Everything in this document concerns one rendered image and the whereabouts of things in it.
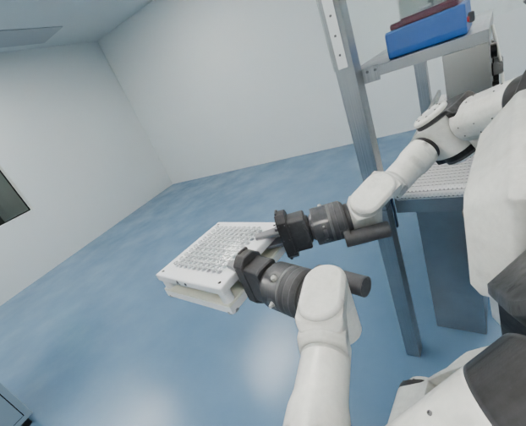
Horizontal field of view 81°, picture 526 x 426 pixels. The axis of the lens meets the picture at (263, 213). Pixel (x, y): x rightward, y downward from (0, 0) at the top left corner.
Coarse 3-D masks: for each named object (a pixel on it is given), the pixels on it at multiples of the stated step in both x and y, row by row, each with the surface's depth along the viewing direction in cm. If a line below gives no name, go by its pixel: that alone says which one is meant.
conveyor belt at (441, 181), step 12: (444, 96) 196; (432, 168) 117; (444, 168) 114; (456, 168) 111; (468, 168) 108; (420, 180) 113; (432, 180) 110; (444, 180) 107; (456, 180) 104; (408, 192) 110; (420, 192) 108; (432, 192) 106; (444, 192) 103; (456, 192) 101
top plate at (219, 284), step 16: (224, 224) 89; (240, 224) 84; (256, 224) 81; (272, 224) 77; (272, 240) 73; (160, 272) 76; (176, 272) 73; (192, 272) 70; (208, 272) 68; (224, 272) 65; (208, 288) 63; (224, 288) 61
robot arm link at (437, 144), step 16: (432, 128) 67; (448, 128) 66; (416, 144) 69; (432, 144) 69; (448, 144) 67; (464, 144) 66; (400, 160) 69; (416, 160) 68; (432, 160) 68; (448, 160) 69; (416, 176) 68
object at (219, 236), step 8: (216, 232) 84; (224, 232) 81; (232, 232) 80; (240, 232) 78; (248, 232) 76; (208, 240) 81; (216, 240) 79; (224, 240) 77; (232, 240) 75; (240, 240) 74; (200, 248) 78; (208, 248) 77; (216, 248) 74; (224, 248) 73; (232, 248) 72; (192, 256) 76; (200, 256) 74; (208, 256) 73; (216, 256) 71; (224, 256) 69; (200, 264) 72; (208, 264) 70; (216, 264) 69
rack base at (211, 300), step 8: (272, 248) 76; (280, 248) 75; (272, 256) 73; (280, 256) 75; (176, 288) 76; (184, 288) 74; (192, 288) 73; (232, 288) 67; (240, 288) 66; (176, 296) 76; (184, 296) 73; (192, 296) 70; (200, 296) 69; (208, 296) 68; (216, 296) 67; (240, 296) 65; (200, 304) 70; (208, 304) 68; (216, 304) 65; (224, 304) 63; (232, 304) 63; (240, 304) 65; (232, 312) 63
